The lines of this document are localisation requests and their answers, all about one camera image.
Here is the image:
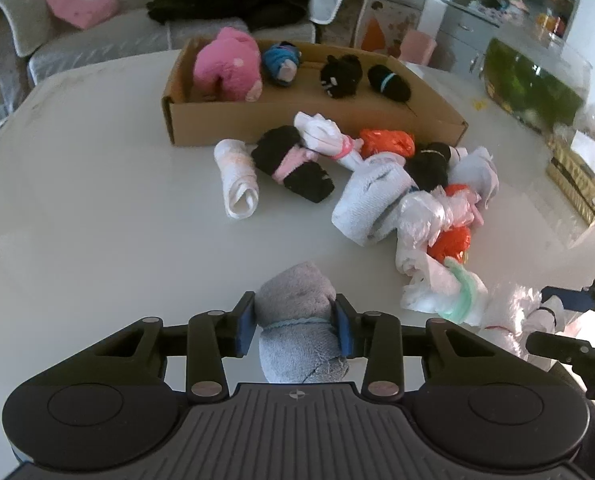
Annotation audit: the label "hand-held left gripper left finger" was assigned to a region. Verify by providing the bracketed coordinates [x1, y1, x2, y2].
[98, 291, 256, 403]

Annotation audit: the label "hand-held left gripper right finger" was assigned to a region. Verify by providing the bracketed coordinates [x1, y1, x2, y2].
[333, 292, 498, 403]

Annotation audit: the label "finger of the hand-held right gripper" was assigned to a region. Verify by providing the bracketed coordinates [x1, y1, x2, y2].
[540, 280, 595, 318]
[526, 331, 595, 376]

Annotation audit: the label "grey sock bundle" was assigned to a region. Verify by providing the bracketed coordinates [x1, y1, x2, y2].
[254, 261, 351, 386]

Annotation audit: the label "white plastic bag green band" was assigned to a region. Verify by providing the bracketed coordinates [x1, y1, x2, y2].
[401, 256, 488, 322]

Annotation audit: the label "white embroidered sock bundle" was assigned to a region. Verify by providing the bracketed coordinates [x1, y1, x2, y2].
[331, 152, 421, 247]

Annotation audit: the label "white sock roll peach print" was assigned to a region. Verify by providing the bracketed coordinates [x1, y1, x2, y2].
[214, 139, 259, 221]

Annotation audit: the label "white sock bundle tan band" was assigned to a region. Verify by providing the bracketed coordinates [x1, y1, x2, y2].
[447, 146, 499, 211]

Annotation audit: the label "black sock bundle white band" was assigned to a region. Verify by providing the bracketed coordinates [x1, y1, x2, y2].
[406, 142, 461, 193]

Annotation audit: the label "black sock bundle pink band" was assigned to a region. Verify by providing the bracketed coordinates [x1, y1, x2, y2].
[252, 126, 335, 205]

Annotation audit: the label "white sock bundle pink band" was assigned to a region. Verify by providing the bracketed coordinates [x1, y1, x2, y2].
[294, 111, 365, 171]

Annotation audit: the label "cardboard box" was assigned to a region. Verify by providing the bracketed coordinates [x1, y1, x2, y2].
[162, 36, 469, 147]

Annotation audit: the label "white glossy desktop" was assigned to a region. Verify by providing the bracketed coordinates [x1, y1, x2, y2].
[0, 49, 595, 480]

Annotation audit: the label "clear plastic bag red band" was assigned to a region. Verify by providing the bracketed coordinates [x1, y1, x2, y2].
[480, 282, 541, 361]

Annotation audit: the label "clear plastic bag bundle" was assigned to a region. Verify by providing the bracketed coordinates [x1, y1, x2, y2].
[396, 187, 461, 277]

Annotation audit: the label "glass fish bowl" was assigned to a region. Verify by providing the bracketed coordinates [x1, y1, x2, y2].
[480, 35, 593, 133]

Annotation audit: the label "black sock bundle blue band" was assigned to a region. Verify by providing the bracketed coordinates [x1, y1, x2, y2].
[367, 63, 412, 104]

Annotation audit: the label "black sock bundle white marks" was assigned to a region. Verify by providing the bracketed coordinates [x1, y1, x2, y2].
[319, 54, 364, 100]

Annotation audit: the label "pink fluffy sock bundle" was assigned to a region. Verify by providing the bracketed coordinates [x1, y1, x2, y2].
[194, 27, 264, 103]

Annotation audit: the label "blue and black sock bundle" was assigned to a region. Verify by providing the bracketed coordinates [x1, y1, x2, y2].
[262, 41, 303, 86]

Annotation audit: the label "orange drink bottle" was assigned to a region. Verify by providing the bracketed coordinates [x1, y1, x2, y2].
[536, 10, 563, 36]

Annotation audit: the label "grey cabinet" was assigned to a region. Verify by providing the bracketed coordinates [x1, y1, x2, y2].
[427, 0, 591, 76]

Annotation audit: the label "pink plastic chair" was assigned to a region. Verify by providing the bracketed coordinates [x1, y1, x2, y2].
[401, 29, 437, 66]

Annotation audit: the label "flower decorated refrigerator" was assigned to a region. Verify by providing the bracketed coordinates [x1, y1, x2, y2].
[352, 0, 438, 61]

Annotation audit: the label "grey sofa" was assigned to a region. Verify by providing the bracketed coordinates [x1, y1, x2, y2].
[0, 0, 373, 111]

